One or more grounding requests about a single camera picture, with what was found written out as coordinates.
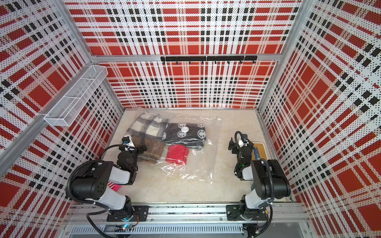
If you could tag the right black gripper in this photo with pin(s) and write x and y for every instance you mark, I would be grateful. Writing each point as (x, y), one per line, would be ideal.
(235, 148)

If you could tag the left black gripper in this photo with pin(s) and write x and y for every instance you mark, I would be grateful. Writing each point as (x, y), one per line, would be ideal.
(138, 149)

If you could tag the red knitted scarf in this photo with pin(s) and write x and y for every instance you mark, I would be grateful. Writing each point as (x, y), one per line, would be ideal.
(177, 154)

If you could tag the black smiley pattern scarf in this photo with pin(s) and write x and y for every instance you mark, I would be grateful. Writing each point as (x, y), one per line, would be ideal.
(195, 138)

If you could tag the clear plastic vacuum bag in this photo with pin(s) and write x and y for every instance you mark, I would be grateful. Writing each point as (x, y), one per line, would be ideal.
(200, 163)

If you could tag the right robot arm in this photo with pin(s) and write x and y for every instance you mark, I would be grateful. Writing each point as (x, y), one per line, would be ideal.
(269, 181)

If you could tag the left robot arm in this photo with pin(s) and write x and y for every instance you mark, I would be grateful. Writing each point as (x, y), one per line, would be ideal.
(89, 184)

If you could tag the brown knitted scarf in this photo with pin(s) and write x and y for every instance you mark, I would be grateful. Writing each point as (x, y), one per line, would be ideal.
(150, 150)

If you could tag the grey white plaid scarf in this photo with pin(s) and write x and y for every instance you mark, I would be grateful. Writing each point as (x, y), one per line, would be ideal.
(149, 126)

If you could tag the white wooden top tray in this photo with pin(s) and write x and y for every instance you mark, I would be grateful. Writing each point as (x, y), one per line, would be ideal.
(259, 151)

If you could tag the pink striped plush toy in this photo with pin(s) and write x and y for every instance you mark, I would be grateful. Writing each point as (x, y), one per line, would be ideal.
(113, 186)

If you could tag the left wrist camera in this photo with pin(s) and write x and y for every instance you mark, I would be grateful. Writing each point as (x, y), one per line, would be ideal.
(127, 140)

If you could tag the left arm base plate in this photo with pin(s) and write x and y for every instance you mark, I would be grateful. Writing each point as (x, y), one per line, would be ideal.
(136, 213)

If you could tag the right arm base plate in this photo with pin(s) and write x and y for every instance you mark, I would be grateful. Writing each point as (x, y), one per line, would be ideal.
(241, 213)

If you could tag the aluminium front rail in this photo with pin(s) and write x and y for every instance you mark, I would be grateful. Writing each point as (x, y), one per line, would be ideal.
(171, 213)

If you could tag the white wire mesh shelf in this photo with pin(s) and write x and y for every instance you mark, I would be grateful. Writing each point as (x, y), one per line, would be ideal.
(67, 109)

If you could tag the black wall hook rail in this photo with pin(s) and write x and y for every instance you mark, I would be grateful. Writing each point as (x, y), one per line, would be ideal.
(208, 58)

